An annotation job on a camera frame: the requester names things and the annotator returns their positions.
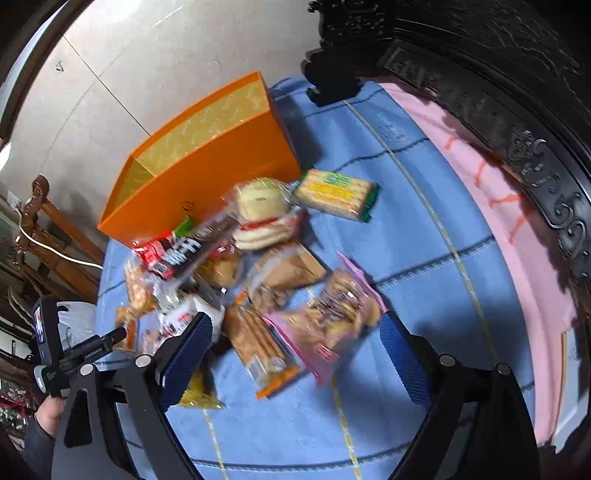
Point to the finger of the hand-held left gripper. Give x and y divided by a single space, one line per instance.
97 346

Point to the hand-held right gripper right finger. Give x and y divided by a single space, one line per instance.
406 364

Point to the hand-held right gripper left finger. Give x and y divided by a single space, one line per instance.
184 364

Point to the yellow snack packet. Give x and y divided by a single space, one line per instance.
198 397

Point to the white packet with red label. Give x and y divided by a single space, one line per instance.
178 318

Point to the clear packet of orange crackers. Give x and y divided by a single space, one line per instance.
138 288

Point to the biscuit stick packet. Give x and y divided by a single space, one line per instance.
256 337

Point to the pink cookie packet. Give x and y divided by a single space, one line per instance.
323 323

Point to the golden bread packet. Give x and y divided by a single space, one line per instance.
221 272

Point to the red snack packet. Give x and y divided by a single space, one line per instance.
150 251

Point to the dark brown wafer packet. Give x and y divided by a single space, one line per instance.
184 254

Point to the bright green snack packet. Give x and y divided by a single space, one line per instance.
185 226

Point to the brown paper snack packet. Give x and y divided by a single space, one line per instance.
291 270

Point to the clear packet of white buns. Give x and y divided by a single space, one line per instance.
261 207

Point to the green cracker packet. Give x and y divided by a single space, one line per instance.
332 194

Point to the orange box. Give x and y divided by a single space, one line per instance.
207 170

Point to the person's left forearm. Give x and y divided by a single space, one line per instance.
39 454

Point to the person's left hand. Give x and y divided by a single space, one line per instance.
50 415

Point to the brown wooden chair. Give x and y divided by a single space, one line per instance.
51 217

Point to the blue tablecloth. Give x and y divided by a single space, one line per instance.
415 230

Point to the pink cloth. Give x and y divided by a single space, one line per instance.
485 207

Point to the dark carved wooden furniture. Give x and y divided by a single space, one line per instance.
461 46

